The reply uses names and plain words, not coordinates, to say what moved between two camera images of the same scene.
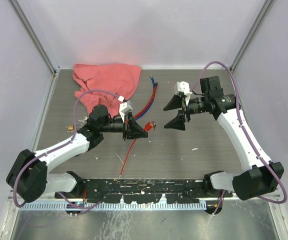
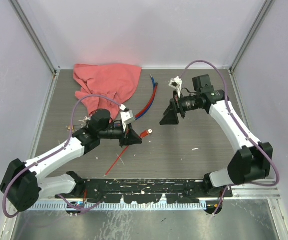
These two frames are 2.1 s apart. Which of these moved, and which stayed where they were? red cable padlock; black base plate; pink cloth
Moved: red cable padlock
Stayed: pink cloth; black base plate
